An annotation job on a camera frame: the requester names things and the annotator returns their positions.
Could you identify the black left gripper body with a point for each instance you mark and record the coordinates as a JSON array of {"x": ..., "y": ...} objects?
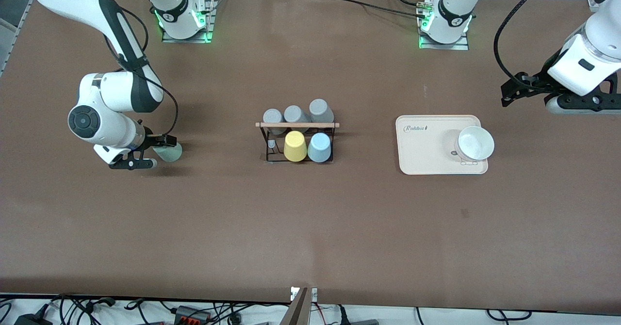
[{"x": 542, "y": 81}]

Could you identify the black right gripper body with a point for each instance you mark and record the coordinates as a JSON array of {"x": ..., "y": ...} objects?
[{"x": 151, "y": 141}]

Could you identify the pale green plastic cup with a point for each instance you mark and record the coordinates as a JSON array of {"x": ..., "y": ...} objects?
[{"x": 172, "y": 154}]

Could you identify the light blue plastic cup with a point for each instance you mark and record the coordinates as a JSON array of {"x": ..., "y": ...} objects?
[{"x": 319, "y": 148}]

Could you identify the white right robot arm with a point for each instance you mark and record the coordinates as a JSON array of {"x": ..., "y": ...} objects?
[{"x": 116, "y": 92}]

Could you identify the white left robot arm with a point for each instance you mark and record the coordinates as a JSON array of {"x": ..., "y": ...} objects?
[{"x": 456, "y": 9}]

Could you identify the white bowl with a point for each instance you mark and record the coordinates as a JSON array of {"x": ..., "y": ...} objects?
[{"x": 475, "y": 143}]

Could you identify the grey plastic cup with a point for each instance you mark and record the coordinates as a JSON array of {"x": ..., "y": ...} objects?
[
  {"x": 295, "y": 114},
  {"x": 272, "y": 116},
  {"x": 320, "y": 109}
]

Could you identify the beige tray with print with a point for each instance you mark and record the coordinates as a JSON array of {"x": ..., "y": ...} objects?
[{"x": 422, "y": 150}]

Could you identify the yellow plastic cup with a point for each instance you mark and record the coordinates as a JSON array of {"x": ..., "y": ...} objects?
[{"x": 295, "y": 146}]

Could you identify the black box orange buttons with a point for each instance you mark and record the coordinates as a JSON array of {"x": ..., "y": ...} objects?
[{"x": 187, "y": 311}]

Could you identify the black power adapter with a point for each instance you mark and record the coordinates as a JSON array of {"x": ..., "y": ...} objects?
[{"x": 31, "y": 320}]

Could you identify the black power plug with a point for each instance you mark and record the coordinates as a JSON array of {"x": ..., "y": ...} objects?
[{"x": 343, "y": 315}]

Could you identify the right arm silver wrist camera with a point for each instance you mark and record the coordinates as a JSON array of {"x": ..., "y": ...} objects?
[{"x": 131, "y": 164}]

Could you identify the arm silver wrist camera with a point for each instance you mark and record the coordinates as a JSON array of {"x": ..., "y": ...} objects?
[
  {"x": 582, "y": 104},
  {"x": 131, "y": 164}
]

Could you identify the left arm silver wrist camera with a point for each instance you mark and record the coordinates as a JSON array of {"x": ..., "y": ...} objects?
[{"x": 582, "y": 104}]

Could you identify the aluminium table edge rail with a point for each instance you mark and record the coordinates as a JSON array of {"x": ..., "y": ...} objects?
[{"x": 14, "y": 41}]

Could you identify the white mounting bracket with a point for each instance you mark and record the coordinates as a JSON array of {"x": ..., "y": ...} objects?
[{"x": 314, "y": 294}]

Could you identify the grey metal post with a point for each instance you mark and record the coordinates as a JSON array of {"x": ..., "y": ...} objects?
[{"x": 297, "y": 313}]

